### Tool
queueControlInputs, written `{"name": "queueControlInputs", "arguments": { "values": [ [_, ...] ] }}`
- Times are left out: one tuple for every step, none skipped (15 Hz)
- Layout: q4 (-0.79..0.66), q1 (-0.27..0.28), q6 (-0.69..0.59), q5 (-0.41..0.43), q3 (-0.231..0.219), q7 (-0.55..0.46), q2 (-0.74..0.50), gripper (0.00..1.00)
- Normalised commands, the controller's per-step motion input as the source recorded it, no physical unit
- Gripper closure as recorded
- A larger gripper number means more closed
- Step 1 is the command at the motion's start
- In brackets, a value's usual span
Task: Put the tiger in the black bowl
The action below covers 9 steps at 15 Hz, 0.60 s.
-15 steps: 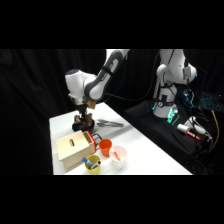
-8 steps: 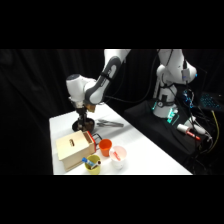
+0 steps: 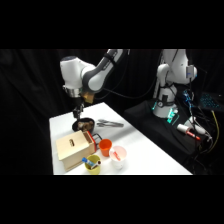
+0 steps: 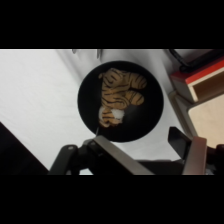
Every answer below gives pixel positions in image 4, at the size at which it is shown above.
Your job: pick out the light wooden box with slot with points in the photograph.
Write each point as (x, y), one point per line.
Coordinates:
(210, 116)

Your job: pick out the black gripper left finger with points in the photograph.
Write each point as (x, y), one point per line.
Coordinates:
(113, 156)

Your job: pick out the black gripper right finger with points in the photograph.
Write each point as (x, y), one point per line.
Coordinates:
(195, 156)

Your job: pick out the black bowl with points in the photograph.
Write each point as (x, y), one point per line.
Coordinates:
(146, 113)

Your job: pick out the striped plush tiger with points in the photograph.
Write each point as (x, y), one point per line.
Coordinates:
(116, 96)

